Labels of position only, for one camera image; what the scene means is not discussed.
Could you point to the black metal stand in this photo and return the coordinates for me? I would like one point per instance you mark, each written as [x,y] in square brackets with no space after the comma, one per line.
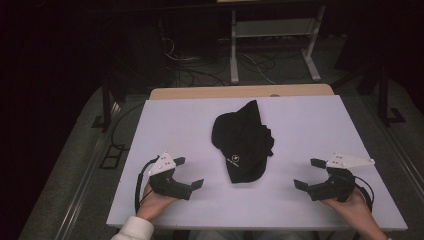
[106,106]
[383,96]

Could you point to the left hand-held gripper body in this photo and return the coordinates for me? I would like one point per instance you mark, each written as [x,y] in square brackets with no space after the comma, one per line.
[168,185]

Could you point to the black garment with white logo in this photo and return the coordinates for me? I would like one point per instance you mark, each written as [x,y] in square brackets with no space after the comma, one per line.
[243,140]

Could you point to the person's right hand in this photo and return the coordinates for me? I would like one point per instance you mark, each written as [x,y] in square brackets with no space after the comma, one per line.
[355,208]

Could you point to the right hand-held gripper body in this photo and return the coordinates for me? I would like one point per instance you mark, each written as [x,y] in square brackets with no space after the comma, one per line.
[336,186]

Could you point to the person's left hand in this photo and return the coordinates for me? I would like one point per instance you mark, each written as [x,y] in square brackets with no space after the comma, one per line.
[153,205]

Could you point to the white metal stand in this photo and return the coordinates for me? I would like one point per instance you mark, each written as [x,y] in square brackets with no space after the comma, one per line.
[273,28]

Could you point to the black floor frame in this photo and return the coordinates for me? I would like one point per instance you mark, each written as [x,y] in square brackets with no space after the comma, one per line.
[112,156]

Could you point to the light wooden table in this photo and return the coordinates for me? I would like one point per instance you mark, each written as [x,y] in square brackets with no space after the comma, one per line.
[240,91]

